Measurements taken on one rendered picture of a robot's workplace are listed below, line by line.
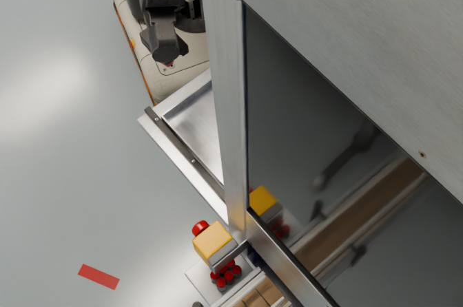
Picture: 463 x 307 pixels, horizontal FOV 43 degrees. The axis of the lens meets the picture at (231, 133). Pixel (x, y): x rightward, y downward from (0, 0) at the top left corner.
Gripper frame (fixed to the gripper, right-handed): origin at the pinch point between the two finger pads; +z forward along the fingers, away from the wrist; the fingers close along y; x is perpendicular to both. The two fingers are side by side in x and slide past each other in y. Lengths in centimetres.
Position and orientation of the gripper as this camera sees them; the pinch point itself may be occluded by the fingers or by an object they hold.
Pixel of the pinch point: (169, 62)
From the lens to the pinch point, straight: 140.6
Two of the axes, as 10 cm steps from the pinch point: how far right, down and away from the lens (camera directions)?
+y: 6.3, 6.8, -3.8
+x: 7.7, -5.7, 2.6
